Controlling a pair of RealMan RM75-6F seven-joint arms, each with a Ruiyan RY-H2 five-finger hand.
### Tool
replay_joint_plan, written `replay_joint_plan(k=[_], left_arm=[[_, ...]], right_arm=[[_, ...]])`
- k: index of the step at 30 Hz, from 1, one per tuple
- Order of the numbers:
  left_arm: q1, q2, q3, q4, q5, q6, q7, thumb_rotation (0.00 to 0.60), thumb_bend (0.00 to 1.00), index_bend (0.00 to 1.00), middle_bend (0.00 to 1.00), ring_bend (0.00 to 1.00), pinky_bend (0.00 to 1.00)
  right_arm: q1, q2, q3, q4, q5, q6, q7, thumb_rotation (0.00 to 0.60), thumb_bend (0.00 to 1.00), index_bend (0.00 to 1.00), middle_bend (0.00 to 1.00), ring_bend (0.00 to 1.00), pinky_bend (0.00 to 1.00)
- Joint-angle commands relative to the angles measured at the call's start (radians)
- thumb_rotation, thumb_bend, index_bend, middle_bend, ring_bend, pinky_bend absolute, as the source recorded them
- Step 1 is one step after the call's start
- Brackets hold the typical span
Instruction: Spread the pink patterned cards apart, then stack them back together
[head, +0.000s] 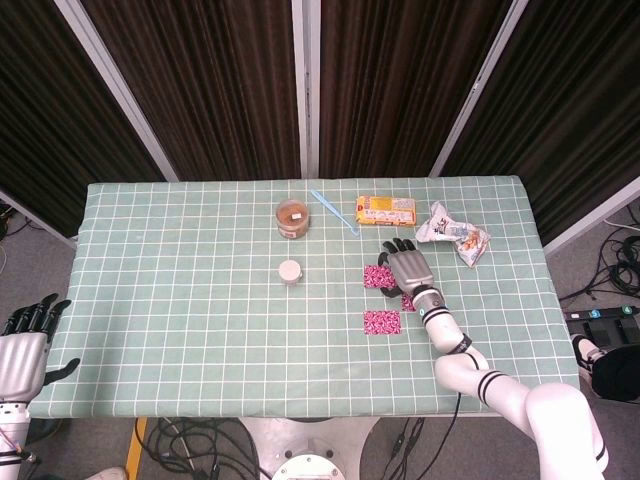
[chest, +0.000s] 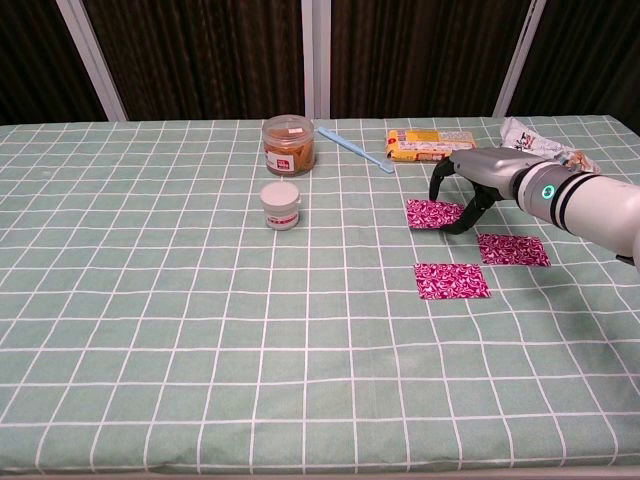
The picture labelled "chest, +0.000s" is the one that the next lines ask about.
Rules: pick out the yellow biscuit pack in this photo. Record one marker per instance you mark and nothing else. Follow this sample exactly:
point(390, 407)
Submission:
point(420, 145)

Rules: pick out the light blue plastic stick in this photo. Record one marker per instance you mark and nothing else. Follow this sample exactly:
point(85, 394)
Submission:
point(350, 146)

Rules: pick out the small white lidded jar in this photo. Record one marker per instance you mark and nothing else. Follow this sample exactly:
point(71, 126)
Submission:
point(280, 205)

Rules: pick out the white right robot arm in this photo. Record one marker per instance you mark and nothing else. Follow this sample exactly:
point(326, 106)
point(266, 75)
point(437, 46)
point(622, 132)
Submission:
point(585, 207)

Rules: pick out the dark ribbed partition panel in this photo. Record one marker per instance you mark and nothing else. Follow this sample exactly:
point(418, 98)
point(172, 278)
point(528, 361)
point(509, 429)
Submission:
point(35, 60)
point(425, 60)
point(200, 60)
point(590, 55)

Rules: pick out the pink patterned square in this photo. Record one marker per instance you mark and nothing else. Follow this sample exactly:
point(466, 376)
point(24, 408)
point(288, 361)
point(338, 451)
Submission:
point(512, 250)
point(450, 282)
point(430, 215)

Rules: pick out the crumpled white snack bag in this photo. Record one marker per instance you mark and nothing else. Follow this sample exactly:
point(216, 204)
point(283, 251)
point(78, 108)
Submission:
point(525, 139)

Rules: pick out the green checked tablecloth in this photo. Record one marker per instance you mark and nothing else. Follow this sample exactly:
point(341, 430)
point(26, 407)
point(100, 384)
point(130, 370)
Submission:
point(200, 325)

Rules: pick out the clear jar with brown snacks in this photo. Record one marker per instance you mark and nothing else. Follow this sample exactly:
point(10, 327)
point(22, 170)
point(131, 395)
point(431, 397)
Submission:
point(289, 147)

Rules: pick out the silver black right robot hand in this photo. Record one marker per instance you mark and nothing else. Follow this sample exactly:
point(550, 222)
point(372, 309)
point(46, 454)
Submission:
point(490, 167)

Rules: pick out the white partition frame post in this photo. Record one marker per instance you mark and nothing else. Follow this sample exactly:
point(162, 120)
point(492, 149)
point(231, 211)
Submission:
point(520, 60)
point(315, 60)
point(93, 65)

